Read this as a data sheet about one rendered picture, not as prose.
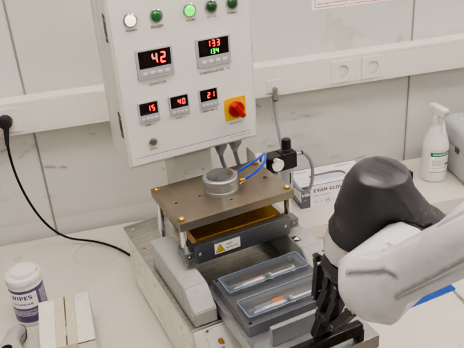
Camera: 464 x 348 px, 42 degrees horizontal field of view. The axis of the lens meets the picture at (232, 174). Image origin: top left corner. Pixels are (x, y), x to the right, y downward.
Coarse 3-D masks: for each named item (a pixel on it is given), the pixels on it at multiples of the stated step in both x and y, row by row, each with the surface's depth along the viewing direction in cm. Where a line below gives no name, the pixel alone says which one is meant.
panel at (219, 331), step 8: (208, 328) 123; (216, 328) 124; (224, 328) 124; (208, 336) 123; (216, 336) 124; (224, 336) 124; (232, 336) 125; (208, 344) 123; (216, 344) 123; (224, 344) 124; (232, 344) 125
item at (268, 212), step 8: (264, 208) 137; (272, 208) 137; (240, 216) 135; (248, 216) 134; (256, 216) 134; (264, 216) 134; (272, 216) 134; (208, 224) 132; (216, 224) 132; (224, 224) 132; (232, 224) 132; (240, 224) 132; (248, 224) 132; (192, 232) 130; (200, 232) 130; (208, 232) 130; (216, 232) 130; (224, 232) 130; (192, 240) 130; (200, 240) 128
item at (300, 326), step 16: (224, 320) 121; (288, 320) 110; (304, 320) 111; (352, 320) 115; (240, 336) 114; (256, 336) 113; (272, 336) 109; (288, 336) 111; (304, 336) 112; (368, 336) 111
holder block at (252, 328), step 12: (288, 276) 125; (300, 276) 124; (216, 288) 124; (264, 288) 122; (228, 300) 119; (312, 300) 117; (240, 312) 116; (276, 312) 115; (288, 312) 115; (300, 312) 116; (240, 324) 116; (252, 324) 113; (264, 324) 113
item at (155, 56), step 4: (148, 52) 129; (152, 52) 129; (156, 52) 130; (160, 52) 130; (164, 52) 130; (144, 56) 129; (148, 56) 129; (152, 56) 130; (156, 56) 130; (160, 56) 130; (164, 56) 131; (144, 60) 129; (148, 60) 130; (152, 60) 130; (156, 60) 130; (160, 60) 131; (164, 60) 131; (144, 64) 129; (148, 64) 130; (152, 64) 130; (156, 64) 131
